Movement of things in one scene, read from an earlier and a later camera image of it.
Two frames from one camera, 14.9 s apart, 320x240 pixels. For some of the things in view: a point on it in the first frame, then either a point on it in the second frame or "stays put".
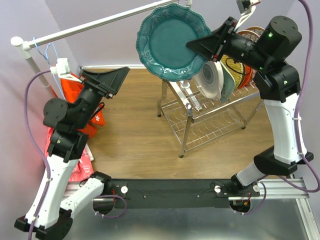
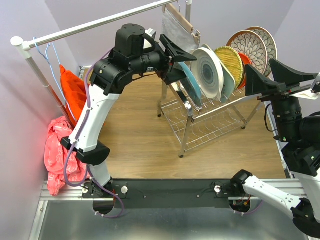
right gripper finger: (207, 46) → (255, 83)
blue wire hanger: (47, 58) stays put
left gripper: (108, 82) → (166, 72)
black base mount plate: (179, 193) stays put
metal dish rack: (195, 119) stays put
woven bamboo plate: (237, 69) stays put
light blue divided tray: (228, 84) stays put
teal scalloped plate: (161, 41) → (191, 85)
